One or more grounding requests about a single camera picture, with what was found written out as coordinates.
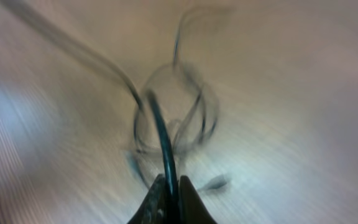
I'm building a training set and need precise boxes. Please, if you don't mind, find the black cable bundle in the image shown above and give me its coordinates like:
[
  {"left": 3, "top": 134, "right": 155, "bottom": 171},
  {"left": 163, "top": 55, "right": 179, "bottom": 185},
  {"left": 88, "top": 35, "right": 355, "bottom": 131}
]
[{"left": 0, "top": 0, "right": 232, "bottom": 194}]

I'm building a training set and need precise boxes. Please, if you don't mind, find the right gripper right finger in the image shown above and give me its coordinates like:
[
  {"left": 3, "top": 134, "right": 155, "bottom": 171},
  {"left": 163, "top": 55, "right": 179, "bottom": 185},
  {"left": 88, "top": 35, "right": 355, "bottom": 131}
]
[{"left": 179, "top": 175, "right": 217, "bottom": 224}]

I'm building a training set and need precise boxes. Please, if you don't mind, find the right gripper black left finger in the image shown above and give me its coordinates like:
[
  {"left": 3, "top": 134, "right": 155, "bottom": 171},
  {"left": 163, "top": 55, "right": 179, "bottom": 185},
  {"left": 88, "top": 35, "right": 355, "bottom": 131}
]
[{"left": 128, "top": 174, "right": 166, "bottom": 224}]

